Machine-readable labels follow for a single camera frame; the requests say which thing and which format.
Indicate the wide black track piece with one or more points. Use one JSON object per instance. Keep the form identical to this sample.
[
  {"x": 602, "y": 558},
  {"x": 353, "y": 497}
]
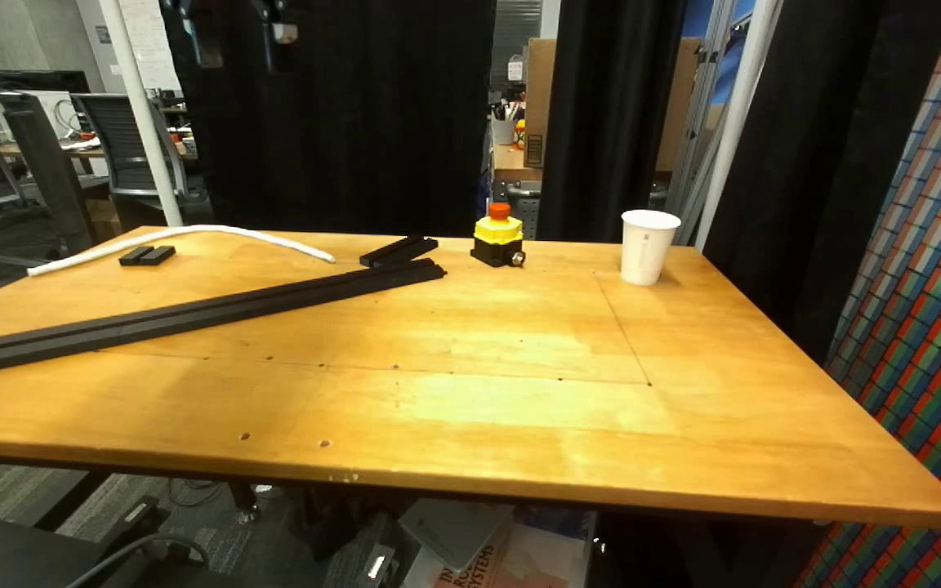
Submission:
[{"x": 383, "y": 278}]

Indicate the long black track piece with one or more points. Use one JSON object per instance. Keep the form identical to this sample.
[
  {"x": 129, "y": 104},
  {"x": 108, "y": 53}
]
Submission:
[{"x": 50, "y": 347}]

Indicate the white paper cup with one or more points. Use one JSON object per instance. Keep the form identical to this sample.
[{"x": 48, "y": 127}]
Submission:
[{"x": 644, "y": 243}]

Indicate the white flexible tube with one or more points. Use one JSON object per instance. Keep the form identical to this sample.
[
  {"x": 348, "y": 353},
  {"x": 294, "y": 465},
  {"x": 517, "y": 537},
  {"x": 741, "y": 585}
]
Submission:
[{"x": 173, "y": 233}]

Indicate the black curtain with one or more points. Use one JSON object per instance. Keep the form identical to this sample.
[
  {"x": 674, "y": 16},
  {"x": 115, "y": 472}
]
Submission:
[{"x": 609, "y": 99}]

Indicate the small black block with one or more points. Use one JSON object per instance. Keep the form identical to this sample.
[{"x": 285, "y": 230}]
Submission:
[{"x": 146, "y": 255}]

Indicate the black office chair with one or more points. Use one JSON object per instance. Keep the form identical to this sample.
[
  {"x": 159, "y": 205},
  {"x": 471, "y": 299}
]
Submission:
[{"x": 50, "y": 170}]

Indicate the colourful patterned panel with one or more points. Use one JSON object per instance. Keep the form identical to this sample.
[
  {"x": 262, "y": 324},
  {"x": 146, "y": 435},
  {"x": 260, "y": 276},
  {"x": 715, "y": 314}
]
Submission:
[{"x": 886, "y": 351}]

